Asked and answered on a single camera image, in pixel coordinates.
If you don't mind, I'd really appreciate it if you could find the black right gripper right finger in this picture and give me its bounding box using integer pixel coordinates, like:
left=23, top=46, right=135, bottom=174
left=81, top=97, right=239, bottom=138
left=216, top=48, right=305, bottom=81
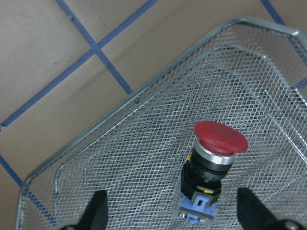
left=236, top=187, right=285, bottom=230

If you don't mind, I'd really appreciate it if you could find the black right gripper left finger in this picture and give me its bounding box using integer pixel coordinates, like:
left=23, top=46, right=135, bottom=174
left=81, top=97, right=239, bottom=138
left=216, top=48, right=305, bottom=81
left=75, top=190, right=108, bottom=230

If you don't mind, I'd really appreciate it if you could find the red emergency stop button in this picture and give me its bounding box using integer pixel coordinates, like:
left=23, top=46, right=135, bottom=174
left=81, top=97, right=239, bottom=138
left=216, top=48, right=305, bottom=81
left=173, top=121, right=248, bottom=225

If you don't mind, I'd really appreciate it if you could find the silver wire mesh shelf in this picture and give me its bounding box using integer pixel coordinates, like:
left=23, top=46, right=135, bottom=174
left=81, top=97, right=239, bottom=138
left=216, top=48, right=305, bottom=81
left=16, top=18, right=307, bottom=230

